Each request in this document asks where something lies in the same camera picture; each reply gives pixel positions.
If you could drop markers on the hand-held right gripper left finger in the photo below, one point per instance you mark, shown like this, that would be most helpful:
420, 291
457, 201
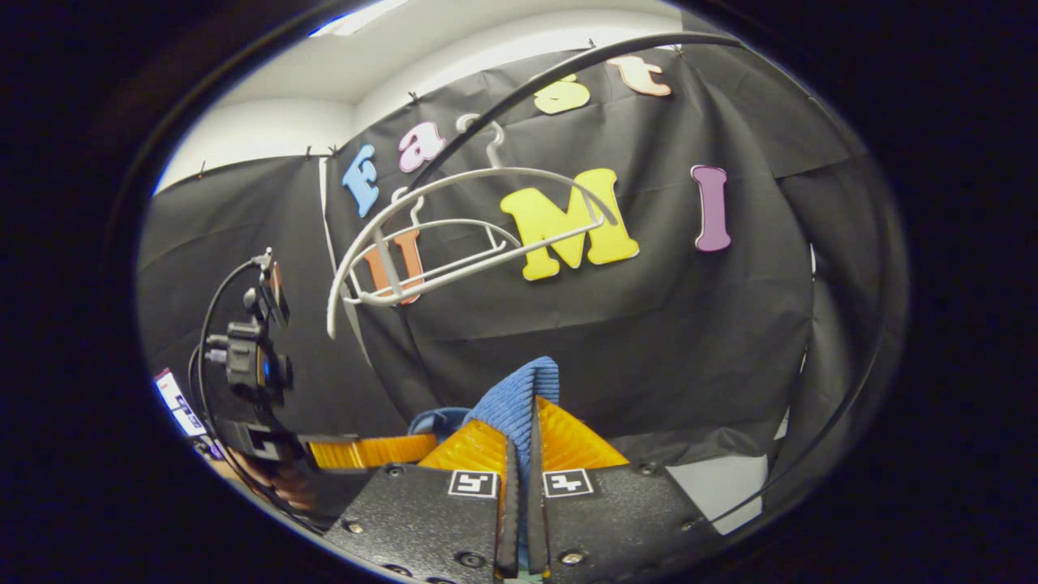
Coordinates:
508, 527

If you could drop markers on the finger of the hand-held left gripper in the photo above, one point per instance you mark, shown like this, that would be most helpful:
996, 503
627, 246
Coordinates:
373, 451

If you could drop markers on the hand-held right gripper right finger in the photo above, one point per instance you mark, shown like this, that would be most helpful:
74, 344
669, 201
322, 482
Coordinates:
539, 519

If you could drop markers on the white plastic hanger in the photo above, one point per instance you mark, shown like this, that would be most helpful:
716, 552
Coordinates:
442, 221
503, 172

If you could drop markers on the white and blue printed board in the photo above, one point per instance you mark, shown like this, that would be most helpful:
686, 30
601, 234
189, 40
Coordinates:
178, 401

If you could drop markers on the black backdrop cloth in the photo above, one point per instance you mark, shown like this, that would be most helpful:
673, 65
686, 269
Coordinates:
689, 324

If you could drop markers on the large ceiling light panel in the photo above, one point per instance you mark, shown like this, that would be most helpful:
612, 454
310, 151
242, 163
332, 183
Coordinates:
357, 18

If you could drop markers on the black clothes rack rail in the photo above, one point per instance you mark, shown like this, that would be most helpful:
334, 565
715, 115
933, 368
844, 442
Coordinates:
568, 63

